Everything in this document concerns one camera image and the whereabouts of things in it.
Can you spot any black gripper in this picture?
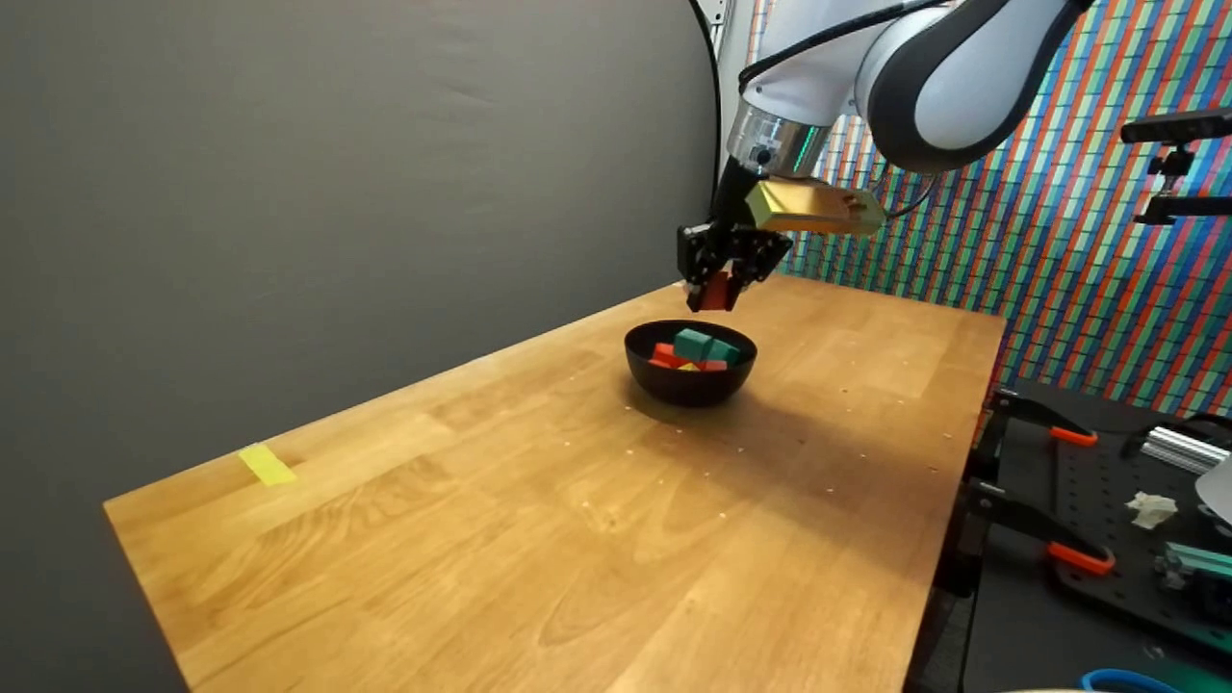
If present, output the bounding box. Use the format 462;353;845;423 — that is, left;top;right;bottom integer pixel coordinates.
679;158;792;312

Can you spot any orange wedge block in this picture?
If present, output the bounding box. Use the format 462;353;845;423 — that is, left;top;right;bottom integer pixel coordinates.
702;273;735;312

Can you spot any orange hexagonal block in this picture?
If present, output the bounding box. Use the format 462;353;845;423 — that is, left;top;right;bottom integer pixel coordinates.
647;341;682;371

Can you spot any black bowl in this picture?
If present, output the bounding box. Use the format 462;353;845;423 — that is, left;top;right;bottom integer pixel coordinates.
623;319;759;407

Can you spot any teal cube block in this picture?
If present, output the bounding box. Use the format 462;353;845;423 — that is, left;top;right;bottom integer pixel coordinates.
711;339;742;367

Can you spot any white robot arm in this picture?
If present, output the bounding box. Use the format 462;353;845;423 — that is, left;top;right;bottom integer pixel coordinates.
679;0;1095;312

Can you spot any black clamp front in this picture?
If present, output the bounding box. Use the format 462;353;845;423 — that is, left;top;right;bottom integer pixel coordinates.
964;482;1117;577

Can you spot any black perforated side table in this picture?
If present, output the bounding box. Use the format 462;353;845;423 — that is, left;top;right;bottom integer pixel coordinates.
905;384;1232;693

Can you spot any white plastic part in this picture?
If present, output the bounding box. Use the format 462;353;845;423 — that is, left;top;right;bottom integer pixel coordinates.
1128;493;1177;530

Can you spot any yellow tape strip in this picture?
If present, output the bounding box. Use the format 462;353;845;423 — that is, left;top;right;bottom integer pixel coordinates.
238;445;297;489

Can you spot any grey backdrop screen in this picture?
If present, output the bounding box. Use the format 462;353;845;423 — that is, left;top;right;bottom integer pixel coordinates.
0;0;718;693

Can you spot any yellow wrist camera box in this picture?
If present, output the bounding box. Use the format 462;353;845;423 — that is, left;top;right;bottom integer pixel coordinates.
748;178;883;235

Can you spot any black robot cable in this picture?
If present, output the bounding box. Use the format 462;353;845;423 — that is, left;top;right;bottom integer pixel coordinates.
878;168;947;224

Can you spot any black clamp with orange handle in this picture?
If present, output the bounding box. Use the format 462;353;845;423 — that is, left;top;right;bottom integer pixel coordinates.
981;390;1103;449

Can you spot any black camera stand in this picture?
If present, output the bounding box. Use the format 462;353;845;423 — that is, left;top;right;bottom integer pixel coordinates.
1120;109;1232;224

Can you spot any blue ring object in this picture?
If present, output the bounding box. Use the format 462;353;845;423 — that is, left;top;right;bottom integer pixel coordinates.
1079;667;1177;693

